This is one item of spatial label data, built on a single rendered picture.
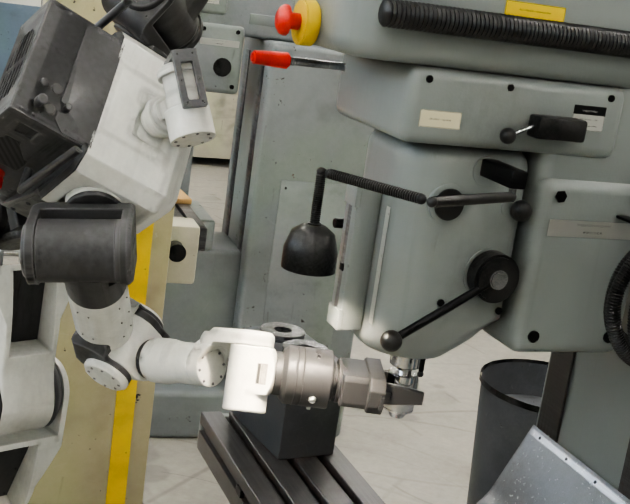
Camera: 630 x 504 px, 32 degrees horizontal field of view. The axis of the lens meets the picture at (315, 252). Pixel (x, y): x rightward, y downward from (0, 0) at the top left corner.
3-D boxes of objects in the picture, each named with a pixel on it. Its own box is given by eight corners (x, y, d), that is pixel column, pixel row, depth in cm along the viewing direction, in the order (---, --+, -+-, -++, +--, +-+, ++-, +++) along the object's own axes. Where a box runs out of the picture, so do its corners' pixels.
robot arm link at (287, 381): (309, 345, 159) (232, 335, 158) (300, 418, 158) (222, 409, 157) (302, 347, 170) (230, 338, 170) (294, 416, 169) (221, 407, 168)
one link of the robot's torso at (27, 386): (-54, 426, 199) (-48, 173, 191) (34, 411, 211) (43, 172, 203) (-17, 453, 188) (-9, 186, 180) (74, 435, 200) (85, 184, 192)
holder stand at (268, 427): (277, 460, 204) (291, 360, 199) (230, 413, 222) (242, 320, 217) (333, 455, 210) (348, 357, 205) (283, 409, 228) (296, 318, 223)
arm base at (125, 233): (26, 307, 154) (15, 251, 146) (37, 242, 163) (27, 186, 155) (133, 307, 156) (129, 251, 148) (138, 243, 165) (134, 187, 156)
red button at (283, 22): (280, 36, 140) (284, 4, 139) (270, 33, 144) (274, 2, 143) (304, 38, 141) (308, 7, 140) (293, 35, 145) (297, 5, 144)
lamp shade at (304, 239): (269, 264, 143) (275, 218, 141) (304, 258, 148) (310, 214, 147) (312, 279, 138) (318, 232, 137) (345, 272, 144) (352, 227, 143)
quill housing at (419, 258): (382, 372, 150) (419, 143, 142) (327, 321, 168) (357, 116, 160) (501, 371, 157) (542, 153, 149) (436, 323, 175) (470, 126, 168)
